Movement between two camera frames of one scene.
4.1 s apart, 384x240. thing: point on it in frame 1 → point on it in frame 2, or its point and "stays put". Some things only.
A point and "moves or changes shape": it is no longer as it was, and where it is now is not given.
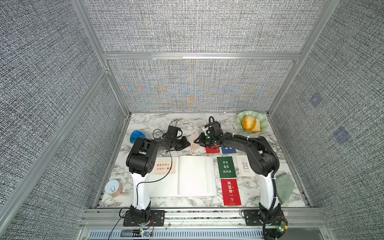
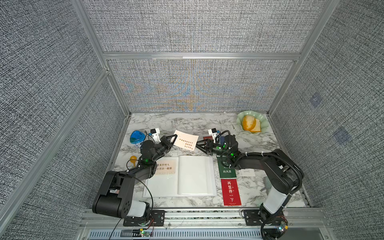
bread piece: (249, 123) stays put
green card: (226, 167) stays put
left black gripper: (184, 144) → (166, 144)
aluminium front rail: (112, 224) stays put
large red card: (230, 192) stays put
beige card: (192, 136) moves or changes shape
